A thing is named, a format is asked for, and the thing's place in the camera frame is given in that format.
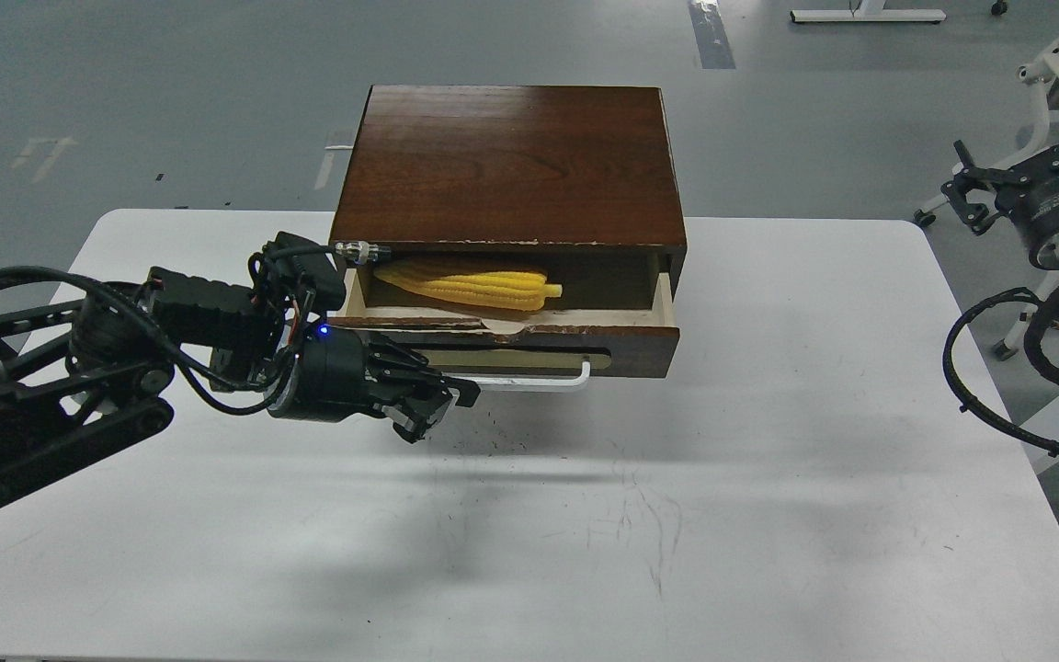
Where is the grey floor tape strip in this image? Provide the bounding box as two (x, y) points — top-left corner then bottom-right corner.
(686, 1), (736, 71)

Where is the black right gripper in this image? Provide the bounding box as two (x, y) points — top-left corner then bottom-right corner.
(940, 97), (1059, 270)

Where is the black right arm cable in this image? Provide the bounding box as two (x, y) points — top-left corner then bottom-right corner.
(943, 276), (1059, 472)

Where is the white stand base bar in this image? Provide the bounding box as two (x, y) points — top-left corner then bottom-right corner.
(789, 1), (947, 25)

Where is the wooden drawer with white handle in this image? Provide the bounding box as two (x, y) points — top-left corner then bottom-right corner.
(331, 253), (680, 380)

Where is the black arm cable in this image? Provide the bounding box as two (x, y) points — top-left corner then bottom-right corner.
(0, 234), (347, 417)
(943, 276), (1059, 472)

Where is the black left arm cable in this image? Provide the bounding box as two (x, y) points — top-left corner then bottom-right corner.
(0, 234), (347, 417)

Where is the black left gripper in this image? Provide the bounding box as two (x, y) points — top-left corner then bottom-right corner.
(268, 326), (480, 444)

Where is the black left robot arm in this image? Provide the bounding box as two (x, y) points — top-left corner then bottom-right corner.
(0, 258), (480, 508)

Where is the dark brown wooden cabinet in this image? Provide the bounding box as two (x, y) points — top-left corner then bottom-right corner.
(329, 85), (688, 280)

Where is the yellow corn cob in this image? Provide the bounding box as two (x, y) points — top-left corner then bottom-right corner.
(373, 256), (564, 314)

